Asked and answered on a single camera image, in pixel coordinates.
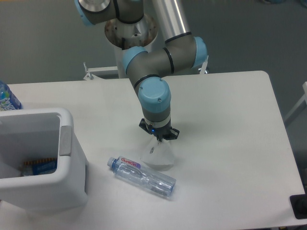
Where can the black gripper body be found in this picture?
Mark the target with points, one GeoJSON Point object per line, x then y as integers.
{"type": "Point", "coordinates": [160, 133]}

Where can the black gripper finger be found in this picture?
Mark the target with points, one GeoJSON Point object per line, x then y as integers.
{"type": "Point", "coordinates": [148, 128]}
{"type": "Point", "coordinates": [171, 134]}

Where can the clear plastic water bottle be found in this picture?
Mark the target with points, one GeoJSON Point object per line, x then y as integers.
{"type": "Point", "coordinates": [142, 176]}

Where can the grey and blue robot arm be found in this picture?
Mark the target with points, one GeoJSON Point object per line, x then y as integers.
{"type": "Point", "coordinates": [153, 93]}

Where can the white plastic trash can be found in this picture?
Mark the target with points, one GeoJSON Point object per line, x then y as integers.
{"type": "Point", "coordinates": [32, 134]}

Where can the blue snack wrapper in bin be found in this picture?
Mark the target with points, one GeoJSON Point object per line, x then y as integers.
{"type": "Point", "coordinates": [39, 167]}

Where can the blue labelled water bottle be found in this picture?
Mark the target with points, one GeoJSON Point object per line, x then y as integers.
{"type": "Point", "coordinates": [8, 101]}

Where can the black device at table edge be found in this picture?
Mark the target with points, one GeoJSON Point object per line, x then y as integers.
{"type": "Point", "coordinates": [299, 206]}

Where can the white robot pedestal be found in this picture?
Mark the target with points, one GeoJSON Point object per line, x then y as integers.
{"type": "Point", "coordinates": [182, 50]}

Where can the white frame at right edge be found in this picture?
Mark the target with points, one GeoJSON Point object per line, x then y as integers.
{"type": "Point", "coordinates": [298, 107]}

